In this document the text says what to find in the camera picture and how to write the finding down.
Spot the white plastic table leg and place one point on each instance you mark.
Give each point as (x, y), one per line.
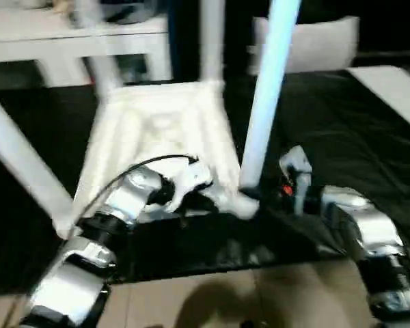
(212, 41)
(102, 58)
(24, 153)
(270, 85)

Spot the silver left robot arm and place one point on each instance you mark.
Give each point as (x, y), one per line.
(130, 194)

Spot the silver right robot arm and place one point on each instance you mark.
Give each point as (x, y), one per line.
(372, 225)

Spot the black mat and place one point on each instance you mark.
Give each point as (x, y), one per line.
(345, 136)

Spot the white flat board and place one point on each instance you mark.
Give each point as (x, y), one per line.
(393, 89)

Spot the grey cushion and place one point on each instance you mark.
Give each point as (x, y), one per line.
(321, 44)

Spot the black cabinet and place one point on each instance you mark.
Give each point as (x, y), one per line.
(235, 34)

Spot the dark bag on cabinet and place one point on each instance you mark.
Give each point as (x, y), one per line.
(126, 10)

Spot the white cabinet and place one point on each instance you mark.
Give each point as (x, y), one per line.
(37, 41)

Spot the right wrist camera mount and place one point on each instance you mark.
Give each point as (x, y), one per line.
(299, 167)

